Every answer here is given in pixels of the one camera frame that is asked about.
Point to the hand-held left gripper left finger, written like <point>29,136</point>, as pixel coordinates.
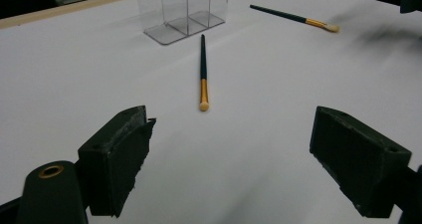
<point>112,164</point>

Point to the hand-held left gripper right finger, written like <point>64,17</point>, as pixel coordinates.
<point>358,157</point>

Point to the flat-tip makeup brush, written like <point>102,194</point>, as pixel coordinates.
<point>292,17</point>

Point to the round-tip makeup brush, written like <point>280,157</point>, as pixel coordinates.
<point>203,71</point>

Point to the clear acrylic brush organizer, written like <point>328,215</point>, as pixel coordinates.
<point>175,25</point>

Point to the white table board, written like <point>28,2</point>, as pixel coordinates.
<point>265,84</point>

